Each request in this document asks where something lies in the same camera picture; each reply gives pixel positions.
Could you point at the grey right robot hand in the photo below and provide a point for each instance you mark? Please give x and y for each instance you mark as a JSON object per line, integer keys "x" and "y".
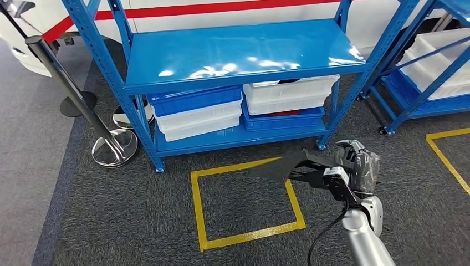
{"x": 365, "y": 170}

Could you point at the black plastic plate holder part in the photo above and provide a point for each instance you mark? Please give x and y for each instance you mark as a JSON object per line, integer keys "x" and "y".
{"x": 279, "y": 167}

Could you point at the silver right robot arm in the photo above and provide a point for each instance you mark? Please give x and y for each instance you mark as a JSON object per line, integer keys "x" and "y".
{"x": 363, "y": 238}

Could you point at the red part in bin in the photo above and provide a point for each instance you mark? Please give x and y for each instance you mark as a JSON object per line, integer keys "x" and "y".
{"x": 288, "y": 113}

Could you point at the blue metal shelf rack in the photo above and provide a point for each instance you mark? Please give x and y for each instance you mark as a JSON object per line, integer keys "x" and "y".
{"x": 238, "y": 47}

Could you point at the blue metal rack with casters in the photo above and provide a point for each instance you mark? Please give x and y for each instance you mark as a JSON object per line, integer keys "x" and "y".
{"x": 404, "y": 106}

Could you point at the white plastic bin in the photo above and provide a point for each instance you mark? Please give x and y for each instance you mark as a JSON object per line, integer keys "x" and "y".
{"x": 198, "y": 123}
{"x": 286, "y": 97}

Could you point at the yellow floor tape square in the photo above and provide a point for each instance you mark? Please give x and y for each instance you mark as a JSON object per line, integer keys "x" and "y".
{"x": 198, "y": 205}

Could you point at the red barrier belt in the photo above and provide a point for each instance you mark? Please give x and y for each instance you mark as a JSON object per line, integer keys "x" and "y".
{"x": 183, "y": 10}

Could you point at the black stanchion with black base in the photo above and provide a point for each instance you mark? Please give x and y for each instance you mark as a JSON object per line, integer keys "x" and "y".
{"x": 79, "y": 104}

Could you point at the white car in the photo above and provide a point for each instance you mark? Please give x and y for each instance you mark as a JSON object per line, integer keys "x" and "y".
{"x": 29, "y": 62}

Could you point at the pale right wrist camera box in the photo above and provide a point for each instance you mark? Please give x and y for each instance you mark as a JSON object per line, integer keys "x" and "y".
{"x": 334, "y": 175}

